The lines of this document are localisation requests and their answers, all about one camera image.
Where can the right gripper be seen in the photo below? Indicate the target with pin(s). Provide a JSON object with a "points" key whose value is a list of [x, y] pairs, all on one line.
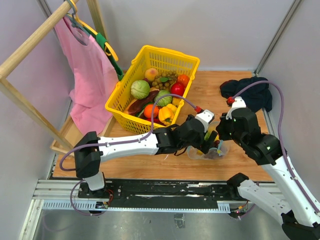
{"points": [[223, 122]]}

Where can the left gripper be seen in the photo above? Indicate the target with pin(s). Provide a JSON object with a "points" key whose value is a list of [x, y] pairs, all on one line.
{"points": [[204, 145]]}

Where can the green custard apple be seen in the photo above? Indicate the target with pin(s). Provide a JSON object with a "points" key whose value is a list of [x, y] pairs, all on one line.
{"points": [[207, 135]]}

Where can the clear zip top bag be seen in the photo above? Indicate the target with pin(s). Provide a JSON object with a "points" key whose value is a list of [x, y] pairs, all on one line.
{"points": [[215, 153]]}

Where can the orange fruit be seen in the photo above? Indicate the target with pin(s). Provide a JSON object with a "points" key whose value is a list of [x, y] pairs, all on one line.
{"points": [[151, 111]]}

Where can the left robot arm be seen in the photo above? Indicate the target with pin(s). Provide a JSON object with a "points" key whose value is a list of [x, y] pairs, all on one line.
{"points": [[93, 150]]}

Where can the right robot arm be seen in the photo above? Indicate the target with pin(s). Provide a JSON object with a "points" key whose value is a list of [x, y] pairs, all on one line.
{"points": [[298, 213]]}

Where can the dark navy cloth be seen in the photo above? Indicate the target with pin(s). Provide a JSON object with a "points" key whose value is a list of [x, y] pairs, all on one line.
{"points": [[256, 97]]}

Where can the yellow bell pepper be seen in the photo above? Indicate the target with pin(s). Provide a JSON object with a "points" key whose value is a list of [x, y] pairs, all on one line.
{"points": [[166, 114]]}

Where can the small yellow fruit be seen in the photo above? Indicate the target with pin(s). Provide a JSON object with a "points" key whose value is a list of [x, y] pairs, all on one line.
{"points": [[176, 101]]}

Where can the red chili pepper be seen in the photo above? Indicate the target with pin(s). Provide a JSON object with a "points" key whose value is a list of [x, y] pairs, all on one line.
{"points": [[155, 121]]}

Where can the red apple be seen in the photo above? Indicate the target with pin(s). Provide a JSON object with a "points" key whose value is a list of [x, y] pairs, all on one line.
{"points": [[177, 89]]}

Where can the orange persimmon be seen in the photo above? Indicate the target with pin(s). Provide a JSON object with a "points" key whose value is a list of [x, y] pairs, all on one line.
{"points": [[183, 79]]}

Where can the green grapes bunch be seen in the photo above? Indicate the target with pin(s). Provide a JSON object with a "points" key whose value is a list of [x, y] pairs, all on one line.
{"points": [[165, 80]]}

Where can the brown sweet potato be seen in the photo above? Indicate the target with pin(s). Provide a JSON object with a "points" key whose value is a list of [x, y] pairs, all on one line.
{"points": [[137, 105]]}

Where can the peach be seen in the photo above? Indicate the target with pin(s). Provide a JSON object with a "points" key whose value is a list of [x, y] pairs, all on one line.
{"points": [[150, 74]]}

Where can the pink shirt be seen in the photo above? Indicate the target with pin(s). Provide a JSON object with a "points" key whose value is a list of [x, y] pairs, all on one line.
{"points": [[94, 77]]}

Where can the yellow hanger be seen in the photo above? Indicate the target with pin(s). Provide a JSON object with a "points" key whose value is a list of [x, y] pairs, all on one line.
{"points": [[75, 15]]}

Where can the wooden clothes rack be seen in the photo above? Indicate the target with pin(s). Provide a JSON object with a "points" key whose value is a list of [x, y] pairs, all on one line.
{"points": [[10, 64]]}

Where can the green garment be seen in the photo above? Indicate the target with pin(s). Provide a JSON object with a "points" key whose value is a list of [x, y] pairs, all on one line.
{"points": [[108, 50]]}

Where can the grey hanger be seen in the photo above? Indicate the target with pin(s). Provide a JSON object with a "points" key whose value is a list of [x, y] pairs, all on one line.
{"points": [[76, 27]]}

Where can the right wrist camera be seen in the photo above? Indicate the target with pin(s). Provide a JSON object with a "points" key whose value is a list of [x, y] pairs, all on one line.
{"points": [[237, 104]]}

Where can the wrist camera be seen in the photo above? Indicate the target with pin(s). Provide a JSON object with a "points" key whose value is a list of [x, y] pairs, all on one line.
{"points": [[237, 104], [205, 116]]}

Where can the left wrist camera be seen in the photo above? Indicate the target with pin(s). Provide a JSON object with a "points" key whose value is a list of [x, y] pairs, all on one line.
{"points": [[205, 116]]}

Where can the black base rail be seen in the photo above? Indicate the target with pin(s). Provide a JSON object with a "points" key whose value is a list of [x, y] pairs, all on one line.
{"points": [[151, 194]]}

